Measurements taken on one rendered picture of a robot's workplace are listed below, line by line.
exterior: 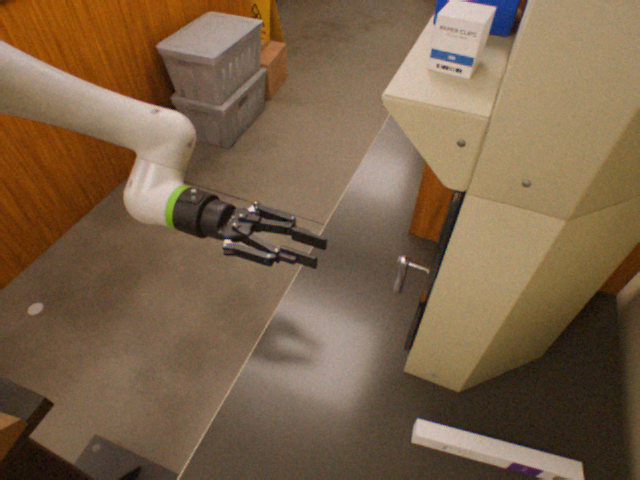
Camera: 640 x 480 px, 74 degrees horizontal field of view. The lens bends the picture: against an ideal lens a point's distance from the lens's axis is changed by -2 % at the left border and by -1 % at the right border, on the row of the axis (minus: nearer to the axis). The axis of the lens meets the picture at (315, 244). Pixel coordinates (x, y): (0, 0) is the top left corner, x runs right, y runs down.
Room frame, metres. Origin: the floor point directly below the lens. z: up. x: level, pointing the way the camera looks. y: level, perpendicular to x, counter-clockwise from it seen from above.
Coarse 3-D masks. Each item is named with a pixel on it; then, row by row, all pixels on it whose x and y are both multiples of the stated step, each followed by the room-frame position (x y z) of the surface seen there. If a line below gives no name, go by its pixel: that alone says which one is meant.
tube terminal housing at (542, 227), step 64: (576, 0) 0.36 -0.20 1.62; (512, 64) 0.37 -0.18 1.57; (576, 64) 0.35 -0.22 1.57; (512, 128) 0.36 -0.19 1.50; (576, 128) 0.34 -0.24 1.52; (512, 192) 0.35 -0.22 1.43; (576, 192) 0.33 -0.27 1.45; (448, 256) 0.37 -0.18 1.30; (512, 256) 0.34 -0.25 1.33; (576, 256) 0.35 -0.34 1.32; (448, 320) 0.36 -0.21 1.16; (512, 320) 0.33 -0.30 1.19; (448, 384) 0.34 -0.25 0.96
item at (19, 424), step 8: (0, 416) 0.27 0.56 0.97; (8, 416) 0.27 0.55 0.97; (0, 424) 0.25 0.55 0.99; (8, 424) 0.25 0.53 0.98; (16, 424) 0.26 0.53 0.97; (24, 424) 0.26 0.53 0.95; (0, 432) 0.24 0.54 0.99; (8, 432) 0.24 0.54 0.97; (16, 432) 0.25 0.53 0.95; (0, 440) 0.23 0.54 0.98; (8, 440) 0.23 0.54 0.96; (16, 440) 0.24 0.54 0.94; (0, 448) 0.22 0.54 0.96; (8, 448) 0.22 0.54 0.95; (0, 456) 0.21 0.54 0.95
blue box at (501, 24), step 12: (444, 0) 0.59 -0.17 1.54; (468, 0) 0.58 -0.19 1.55; (480, 0) 0.58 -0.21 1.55; (492, 0) 0.57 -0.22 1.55; (504, 0) 0.57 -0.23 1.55; (516, 0) 0.56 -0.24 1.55; (504, 12) 0.56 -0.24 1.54; (516, 12) 0.56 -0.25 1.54; (492, 24) 0.57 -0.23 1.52; (504, 24) 0.56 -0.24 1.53; (504, 36) 0.56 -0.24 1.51
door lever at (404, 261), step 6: (402, 258) 0.44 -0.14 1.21; (408, 258) 0.44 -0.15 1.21; (402, 264) 0.43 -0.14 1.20; (408, 264) 0.43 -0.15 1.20; (414, 264) 0.43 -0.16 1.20; (420, 264) 0.43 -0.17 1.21; (402, 270) 0.43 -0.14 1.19; (420, 270) 0.42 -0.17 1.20; (426, 270) 0.42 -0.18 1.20; (396, 276) 0.44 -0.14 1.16; (402, 276) 0.43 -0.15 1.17; (426, 276) 0.41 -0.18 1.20; (396, 282) 0.44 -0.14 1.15; (402, 282) 0.43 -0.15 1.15; (396, 288) 0.44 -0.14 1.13; (402, 288) 0.43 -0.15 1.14
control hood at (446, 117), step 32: (512, 32) 0.58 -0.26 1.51; (416, 64) 0.49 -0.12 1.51; (480, 64) 0.49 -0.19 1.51; (384, 96) 0.42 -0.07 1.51; (416, 96) 0.41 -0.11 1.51; (448, 96) 0.41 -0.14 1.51; (480, 96) 0.41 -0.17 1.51; (416, 128) 0.40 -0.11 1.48; (448, 128) 0.39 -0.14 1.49; (480, 128) 0.37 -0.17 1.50; (448, 160) 0.38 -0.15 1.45
